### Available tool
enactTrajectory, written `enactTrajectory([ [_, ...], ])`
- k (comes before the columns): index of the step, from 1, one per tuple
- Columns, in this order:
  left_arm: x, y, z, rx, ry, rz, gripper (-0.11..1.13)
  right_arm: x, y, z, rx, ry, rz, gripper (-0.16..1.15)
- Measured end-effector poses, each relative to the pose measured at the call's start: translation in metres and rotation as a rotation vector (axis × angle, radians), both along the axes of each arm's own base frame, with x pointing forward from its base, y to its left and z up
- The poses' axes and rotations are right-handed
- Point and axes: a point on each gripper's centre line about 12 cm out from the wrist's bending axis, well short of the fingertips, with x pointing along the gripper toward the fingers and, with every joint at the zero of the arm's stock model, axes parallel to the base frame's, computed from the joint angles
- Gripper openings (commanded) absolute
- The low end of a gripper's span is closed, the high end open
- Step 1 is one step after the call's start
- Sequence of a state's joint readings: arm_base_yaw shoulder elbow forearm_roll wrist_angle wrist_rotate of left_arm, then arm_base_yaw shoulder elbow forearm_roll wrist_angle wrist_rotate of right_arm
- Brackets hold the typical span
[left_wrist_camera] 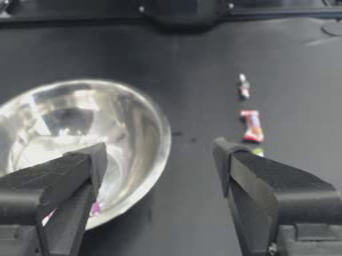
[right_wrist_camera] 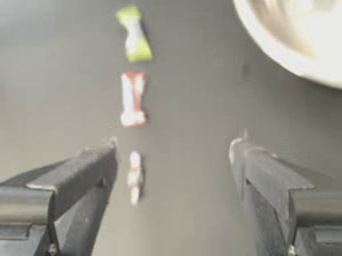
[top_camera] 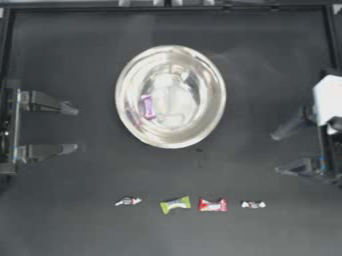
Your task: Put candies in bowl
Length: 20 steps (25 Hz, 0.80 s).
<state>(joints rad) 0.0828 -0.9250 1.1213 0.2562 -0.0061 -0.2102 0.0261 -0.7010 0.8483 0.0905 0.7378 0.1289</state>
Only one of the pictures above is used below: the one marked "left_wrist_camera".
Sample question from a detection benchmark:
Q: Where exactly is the black table frame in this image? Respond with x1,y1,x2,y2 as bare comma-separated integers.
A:
0,0,342,23

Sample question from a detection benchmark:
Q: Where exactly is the steel bowl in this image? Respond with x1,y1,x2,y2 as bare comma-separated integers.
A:
0,78,172,231

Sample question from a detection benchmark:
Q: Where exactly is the purple candy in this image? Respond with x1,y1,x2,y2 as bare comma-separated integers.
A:
41,199,101,228

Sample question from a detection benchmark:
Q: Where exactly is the small white red candy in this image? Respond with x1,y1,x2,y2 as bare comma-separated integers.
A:
236,73,251,100

